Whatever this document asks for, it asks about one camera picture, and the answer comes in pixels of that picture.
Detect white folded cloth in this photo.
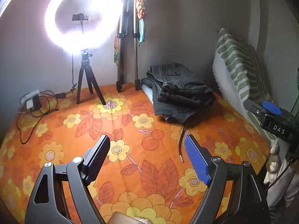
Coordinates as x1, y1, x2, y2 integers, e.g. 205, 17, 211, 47
142, 85, 155, 104

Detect light grey cloth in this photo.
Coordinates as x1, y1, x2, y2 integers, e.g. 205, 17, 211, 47
266, 159, 299, 214

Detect colourful hanging cloth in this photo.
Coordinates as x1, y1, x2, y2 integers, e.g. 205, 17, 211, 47
113, 0, 147, 63

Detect loose black cable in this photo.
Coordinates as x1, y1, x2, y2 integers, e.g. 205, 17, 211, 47
178, 126, 186, 163

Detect black charger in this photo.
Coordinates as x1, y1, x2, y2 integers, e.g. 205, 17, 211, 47
32, 96, 42, 110

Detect beige fluffy object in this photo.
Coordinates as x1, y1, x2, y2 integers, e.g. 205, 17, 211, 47
268, 142, 282, 185

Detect grey pants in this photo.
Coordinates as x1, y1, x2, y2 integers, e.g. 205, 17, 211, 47
147, 63, 216, 105

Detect dark folded clothes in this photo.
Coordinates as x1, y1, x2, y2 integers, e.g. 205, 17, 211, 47
141, 78, 216, 124

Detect black ring light cable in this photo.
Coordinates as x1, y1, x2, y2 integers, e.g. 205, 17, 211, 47
17, 51, 77, 145

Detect orange floral bedsheet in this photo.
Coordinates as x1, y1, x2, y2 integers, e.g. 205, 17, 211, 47
0, 84, 274, 224

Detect small black tripod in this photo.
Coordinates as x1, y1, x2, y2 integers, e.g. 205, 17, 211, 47
76, 49, 107, 105

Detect tall silver tripod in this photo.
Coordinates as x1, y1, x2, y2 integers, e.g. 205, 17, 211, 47
115, 0, 142, 93

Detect black phone holder clamp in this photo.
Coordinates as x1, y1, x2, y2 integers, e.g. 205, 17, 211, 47
72, 13, 90, 22

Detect white power strip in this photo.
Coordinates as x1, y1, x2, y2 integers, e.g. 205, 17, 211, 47
20, 89, 40, 105

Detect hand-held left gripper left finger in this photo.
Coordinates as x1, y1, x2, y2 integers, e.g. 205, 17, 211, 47
24, 135, 111, 224

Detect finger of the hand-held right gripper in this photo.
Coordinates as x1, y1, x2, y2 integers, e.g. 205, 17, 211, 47
244, 99, 282, 119

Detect green striped pillow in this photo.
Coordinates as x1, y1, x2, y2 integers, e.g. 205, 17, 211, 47
212, 27, 272, 143

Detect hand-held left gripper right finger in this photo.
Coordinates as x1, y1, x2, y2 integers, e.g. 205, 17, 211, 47
184, 135, 271, 224

